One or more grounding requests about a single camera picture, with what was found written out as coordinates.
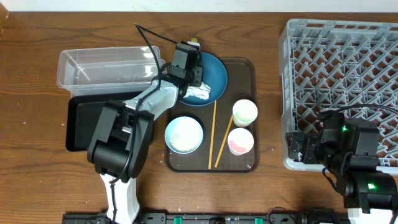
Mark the wooden chopstick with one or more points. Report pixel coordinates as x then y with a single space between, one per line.
212 136
224 141

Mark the white cup pink inside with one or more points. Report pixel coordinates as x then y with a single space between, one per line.
240 141

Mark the clear plastic bin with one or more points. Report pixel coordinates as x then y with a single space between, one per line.
107 70

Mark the white paper napkin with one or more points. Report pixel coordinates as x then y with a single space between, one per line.
202 92

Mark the dark blue round plate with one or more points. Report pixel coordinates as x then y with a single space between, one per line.
215 76

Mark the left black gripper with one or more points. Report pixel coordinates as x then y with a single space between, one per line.
198 74

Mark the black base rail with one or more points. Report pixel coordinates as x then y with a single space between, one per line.
277 218

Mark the right wooden chopstick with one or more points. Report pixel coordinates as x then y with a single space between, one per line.
224 141

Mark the white cup green inside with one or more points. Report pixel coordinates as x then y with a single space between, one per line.
244 112

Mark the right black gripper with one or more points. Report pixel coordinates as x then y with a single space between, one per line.
295 144

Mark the grey plastic dishwasher rack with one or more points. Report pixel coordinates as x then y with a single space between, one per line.
326 65

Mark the left wooden chopstick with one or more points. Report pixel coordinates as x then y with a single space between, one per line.
212 136

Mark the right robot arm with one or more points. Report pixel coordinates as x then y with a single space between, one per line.
346 148

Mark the light blue small bowl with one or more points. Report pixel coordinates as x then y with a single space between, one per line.
183 135

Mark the black plastic tray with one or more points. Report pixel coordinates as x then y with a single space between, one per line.
83 115

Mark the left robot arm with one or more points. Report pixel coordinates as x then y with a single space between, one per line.
120 143

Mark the brown plastic serving tray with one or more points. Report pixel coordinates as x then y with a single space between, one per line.
241 85

